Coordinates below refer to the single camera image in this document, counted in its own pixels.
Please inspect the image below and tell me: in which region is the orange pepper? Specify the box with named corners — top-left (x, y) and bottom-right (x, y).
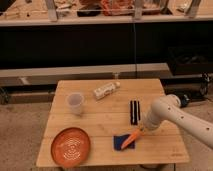
top-left (121, 129), bottom-right (142, 149)

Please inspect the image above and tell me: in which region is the wooden table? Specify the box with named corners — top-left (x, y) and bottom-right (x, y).
top-left (36, 79), bottom-right (189, 167)

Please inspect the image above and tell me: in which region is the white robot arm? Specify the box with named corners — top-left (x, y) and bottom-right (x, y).
top-left (142, 95), bottom-right (213, 149)

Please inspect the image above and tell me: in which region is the blue cloth square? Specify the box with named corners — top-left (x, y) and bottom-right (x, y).
top-left (113, 134), bottom-right (135, 151)

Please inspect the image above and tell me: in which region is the clear plastic cup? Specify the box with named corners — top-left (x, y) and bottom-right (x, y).
top-left (66, 92), bottom-right (84, 115)

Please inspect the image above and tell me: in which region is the long wooden shelf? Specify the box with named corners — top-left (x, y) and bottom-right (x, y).
top-left (0, 62), bottom-right (213, 88)

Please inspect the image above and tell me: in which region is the black bin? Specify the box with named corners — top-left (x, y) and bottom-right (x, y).
top-left (167, 45), bottom-right (213, 75)

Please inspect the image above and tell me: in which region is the black rectangular bar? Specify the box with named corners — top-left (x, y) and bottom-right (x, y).
top-left (130, 100), bottom-right (141, 125)

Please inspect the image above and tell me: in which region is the orange plate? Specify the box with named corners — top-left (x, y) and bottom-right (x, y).
top-left (51, 127), bottom-right (91, 168)

